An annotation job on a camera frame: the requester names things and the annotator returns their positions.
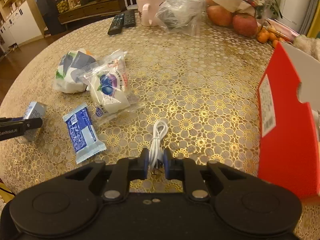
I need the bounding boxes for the blue white snack packet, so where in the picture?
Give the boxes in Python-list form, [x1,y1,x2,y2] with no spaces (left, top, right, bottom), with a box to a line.
[62,103,106,164]

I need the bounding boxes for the clear bag grey object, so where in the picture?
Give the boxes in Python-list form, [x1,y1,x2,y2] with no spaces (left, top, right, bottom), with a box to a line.
[155,0,204,36]

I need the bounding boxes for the pile of tangerines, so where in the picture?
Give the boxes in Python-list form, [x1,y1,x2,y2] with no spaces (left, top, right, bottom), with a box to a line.
[256,27,285,49]

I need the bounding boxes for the pink mug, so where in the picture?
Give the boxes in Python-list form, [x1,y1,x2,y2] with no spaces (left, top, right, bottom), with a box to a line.
[136,0,164,27]

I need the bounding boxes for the small white green carton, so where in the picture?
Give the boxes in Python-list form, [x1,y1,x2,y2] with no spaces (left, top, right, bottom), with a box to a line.
[23,101,47,142]

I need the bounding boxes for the white grey tissue pack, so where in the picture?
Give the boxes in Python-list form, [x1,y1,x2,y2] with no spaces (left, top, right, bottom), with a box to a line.
[53,48,96,94]

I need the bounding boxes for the red apple left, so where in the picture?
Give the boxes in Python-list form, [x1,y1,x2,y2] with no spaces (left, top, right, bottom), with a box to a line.
[206,5,233,27]

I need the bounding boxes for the black remote right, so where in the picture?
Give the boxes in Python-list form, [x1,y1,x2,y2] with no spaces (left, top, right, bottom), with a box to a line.
[123,10,136,28]

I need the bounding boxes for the beige cloth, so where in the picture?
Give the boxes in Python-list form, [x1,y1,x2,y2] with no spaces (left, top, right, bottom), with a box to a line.
[293,35,320,61]

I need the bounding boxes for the black remote left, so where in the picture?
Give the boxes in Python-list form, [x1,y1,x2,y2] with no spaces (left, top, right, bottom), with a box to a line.
[107,13,125,36]

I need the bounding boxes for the black remote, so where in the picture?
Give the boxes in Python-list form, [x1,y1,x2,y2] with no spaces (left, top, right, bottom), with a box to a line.
[123,10,136,28]
[107,13,125,36]

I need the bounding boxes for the white usb cable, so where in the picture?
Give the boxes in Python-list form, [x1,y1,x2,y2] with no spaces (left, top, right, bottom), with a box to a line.
[149,119,169,172]

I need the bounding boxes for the white wifi router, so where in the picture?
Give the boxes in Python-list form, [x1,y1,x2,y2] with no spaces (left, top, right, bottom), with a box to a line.
[124,0,137,7]

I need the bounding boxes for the red white cardboard box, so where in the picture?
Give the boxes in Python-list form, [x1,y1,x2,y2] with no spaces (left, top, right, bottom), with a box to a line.
[257,42,319,203]

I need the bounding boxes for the red apple right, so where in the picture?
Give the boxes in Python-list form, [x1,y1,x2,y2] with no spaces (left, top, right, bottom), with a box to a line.
[232,14,258,37]

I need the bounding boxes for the clear wrapped blueberry bun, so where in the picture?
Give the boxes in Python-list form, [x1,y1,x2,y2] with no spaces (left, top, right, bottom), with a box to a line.
[78,49,144,125]

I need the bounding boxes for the red apple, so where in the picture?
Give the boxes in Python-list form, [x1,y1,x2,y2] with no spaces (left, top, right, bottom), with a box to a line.
[232,14,258,37]
[206,5,233,27]

